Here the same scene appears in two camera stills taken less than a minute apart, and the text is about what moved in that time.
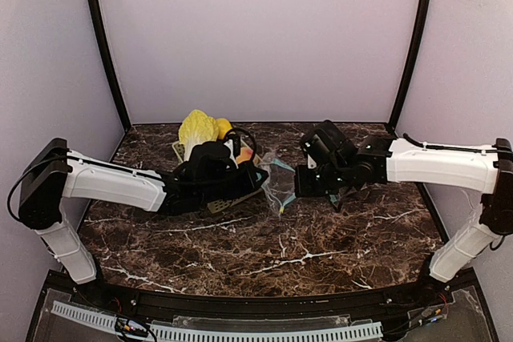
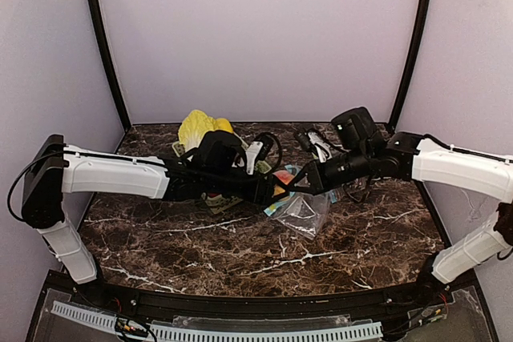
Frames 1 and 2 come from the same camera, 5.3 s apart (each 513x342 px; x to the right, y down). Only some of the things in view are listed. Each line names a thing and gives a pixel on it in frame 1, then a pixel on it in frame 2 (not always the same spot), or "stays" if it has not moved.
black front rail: x=272 y=307 stays
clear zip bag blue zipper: x=333 y=199 stays
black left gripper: x=248 y=176 -> x=264 y=191
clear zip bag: x=280 y=185 -> x=305 y=214
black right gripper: x=304 y=180 stays
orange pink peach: x=244 y=155 -> x=284 y=177
